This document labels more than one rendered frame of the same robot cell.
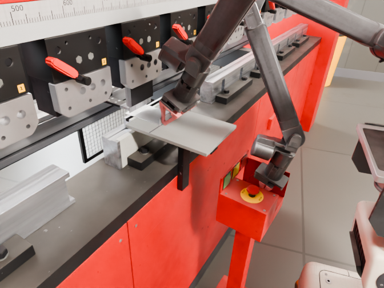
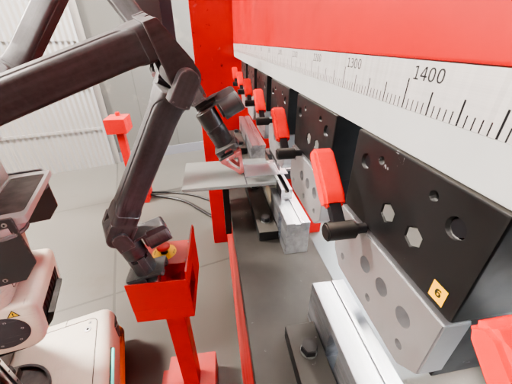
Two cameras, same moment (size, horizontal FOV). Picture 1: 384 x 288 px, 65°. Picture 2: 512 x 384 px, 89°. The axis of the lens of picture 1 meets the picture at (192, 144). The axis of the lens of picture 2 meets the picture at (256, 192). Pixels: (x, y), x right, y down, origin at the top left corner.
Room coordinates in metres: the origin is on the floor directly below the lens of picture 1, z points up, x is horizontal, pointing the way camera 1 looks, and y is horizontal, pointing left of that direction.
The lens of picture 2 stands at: (1.38, -0.36, 1.35)
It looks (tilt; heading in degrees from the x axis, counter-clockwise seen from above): 30 degrees down; 141
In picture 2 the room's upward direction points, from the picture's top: straight up
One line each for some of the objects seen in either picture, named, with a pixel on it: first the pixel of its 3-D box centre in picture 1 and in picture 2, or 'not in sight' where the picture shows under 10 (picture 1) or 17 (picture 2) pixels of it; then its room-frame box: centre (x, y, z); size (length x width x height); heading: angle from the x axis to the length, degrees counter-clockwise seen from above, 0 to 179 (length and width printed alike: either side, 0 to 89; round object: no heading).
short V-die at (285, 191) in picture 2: (148, 111); (278, 177); (0.87, 0.14, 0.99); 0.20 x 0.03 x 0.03; 150
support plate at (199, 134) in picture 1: (181, 126); (228, 173); (0.76, 0.03, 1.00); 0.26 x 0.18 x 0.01; 60
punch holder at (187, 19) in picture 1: (174, 36); (295, 122); (0.99, 0.07, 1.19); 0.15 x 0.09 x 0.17; 150
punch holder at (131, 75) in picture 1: (131, 50); (274, 104); (0.81, 0.17, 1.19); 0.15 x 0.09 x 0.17; 150
